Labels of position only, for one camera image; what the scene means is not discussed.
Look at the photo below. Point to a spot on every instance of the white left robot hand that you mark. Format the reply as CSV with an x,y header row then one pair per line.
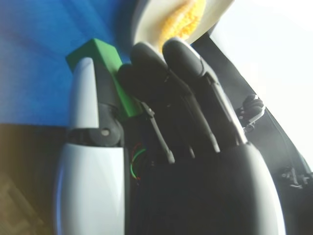
x,y
185,183

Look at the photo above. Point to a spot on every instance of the green block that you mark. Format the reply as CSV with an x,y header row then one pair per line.
x,y
102,51

